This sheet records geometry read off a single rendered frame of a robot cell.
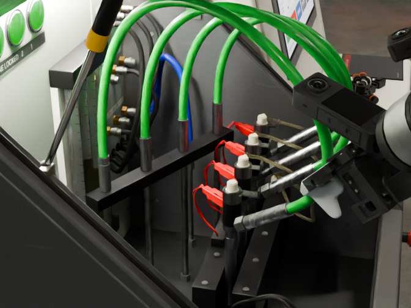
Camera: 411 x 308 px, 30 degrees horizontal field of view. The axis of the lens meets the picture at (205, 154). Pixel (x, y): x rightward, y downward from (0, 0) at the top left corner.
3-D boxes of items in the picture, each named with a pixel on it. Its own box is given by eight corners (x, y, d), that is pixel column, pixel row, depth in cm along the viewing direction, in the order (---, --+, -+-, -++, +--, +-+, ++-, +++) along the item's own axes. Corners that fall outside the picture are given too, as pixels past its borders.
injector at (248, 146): (268, 255, 134) (273, 148, 125) (240, 250, 135) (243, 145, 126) (271, 245, 137) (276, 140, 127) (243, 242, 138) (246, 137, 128)
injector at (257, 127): (276, 230, 141) (281, 128, 132) (249, 227, 142) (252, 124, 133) (278, 222, 144) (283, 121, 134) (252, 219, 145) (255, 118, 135)
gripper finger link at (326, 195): (311, 234, 93) (352, 211, 85) (281, 195, 93) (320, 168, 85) (326, 222, 94) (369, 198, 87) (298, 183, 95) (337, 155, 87)
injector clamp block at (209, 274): (253, 372, 121) (255, 295, 114) (192, 361, 124) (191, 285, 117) (286, 252, 151) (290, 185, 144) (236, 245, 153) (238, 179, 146)
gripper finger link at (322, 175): (301, 198, 88) (342, 171, 81) (293, 187, 88) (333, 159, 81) (327, 179, 91) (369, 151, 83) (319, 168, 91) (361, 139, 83)
